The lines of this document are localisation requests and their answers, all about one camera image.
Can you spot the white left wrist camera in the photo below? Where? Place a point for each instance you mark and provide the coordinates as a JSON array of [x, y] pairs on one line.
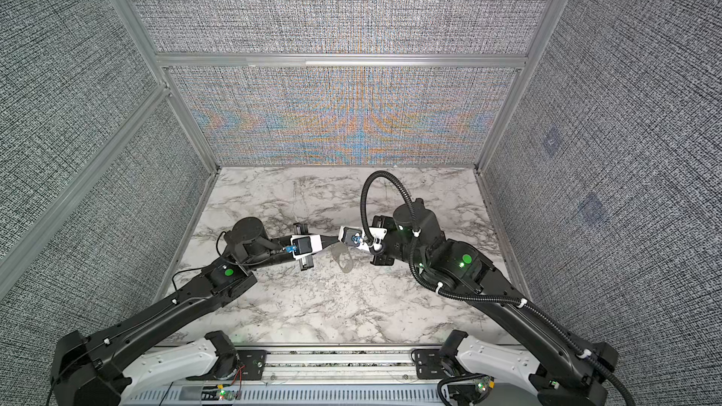
[[302, 246]]

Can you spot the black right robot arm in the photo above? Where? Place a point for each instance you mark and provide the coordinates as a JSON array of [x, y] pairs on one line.
[[555, 365]]

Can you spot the aluminium enclosure frame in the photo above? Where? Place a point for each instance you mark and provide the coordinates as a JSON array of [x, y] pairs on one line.
[[134, 131]]

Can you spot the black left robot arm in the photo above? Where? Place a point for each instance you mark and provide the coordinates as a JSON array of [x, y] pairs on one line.
[[100, 366]]

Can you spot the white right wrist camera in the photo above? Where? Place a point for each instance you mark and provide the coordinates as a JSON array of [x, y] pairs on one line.
[[357, 238]]

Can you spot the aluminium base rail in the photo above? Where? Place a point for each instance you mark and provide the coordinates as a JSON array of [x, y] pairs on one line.
[[196, 373]]

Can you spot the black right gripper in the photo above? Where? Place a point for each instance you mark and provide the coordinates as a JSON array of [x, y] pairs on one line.
[[384, 257]]

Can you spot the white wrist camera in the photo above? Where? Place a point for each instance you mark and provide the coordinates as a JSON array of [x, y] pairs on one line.
[[302, 246], [357, 238]]

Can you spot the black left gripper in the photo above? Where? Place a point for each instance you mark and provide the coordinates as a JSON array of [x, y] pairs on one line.
[[297, 229]]

